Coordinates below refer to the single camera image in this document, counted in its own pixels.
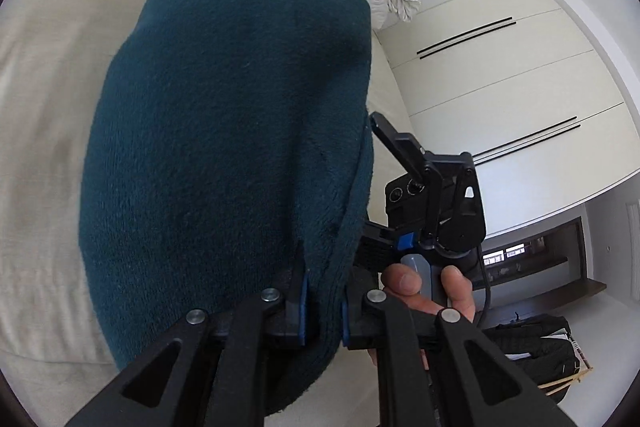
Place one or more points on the beige bed sheet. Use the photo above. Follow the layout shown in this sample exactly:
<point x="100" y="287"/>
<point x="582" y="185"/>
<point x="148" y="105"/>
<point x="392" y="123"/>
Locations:
<point x="55" y="55"/>

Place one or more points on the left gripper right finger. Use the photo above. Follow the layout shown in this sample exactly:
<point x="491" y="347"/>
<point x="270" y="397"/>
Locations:
<point x="438" y="369"/>

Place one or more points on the white wardrobe with black handles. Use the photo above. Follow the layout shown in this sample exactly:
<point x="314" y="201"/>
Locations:
<point x="519" y="86"/>

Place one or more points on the black bag on floor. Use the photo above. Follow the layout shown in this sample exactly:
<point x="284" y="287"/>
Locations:
<point x="544" y="349"/>

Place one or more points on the dark teal knit sweater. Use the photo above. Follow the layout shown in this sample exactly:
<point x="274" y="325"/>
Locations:
<point x="230" y="140"/>

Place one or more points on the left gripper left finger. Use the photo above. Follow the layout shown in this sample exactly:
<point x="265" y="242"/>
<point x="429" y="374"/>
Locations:
<point x="206" y="369"/>

